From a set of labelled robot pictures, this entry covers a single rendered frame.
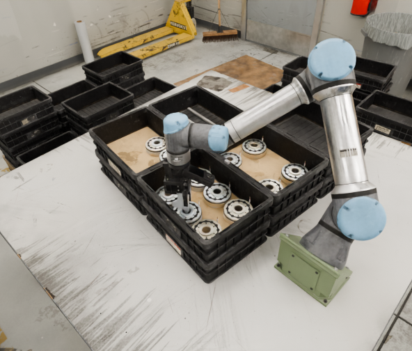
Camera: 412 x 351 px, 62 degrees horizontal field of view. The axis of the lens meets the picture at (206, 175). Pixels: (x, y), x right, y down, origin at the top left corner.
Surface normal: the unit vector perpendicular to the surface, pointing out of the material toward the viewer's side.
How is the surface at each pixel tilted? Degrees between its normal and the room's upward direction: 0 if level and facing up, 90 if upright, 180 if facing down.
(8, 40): 90
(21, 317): 0
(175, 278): 0
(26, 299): 0
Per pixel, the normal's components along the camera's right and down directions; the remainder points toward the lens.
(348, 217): -0.18, 0.13
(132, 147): -0.04, -0.74
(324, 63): -0.23, -0.13
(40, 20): 0.73, 0.44
